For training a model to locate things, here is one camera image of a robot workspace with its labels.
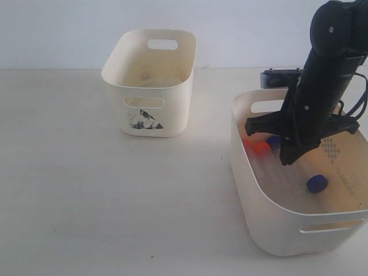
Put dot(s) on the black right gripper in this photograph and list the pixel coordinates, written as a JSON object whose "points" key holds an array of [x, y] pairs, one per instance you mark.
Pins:
{"points": [[307, 114]]}

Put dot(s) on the blue cap tube upright-end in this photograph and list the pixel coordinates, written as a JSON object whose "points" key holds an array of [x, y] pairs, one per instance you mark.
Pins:
{"points": [[275, 143]]}

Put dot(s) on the blue cap tube reversed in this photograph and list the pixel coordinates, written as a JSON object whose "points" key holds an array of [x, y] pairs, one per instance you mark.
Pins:
{"points": [[306, 178]]}

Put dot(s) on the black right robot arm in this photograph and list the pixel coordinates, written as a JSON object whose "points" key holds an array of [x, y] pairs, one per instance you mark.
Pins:
{"points": [[336, 28]]}

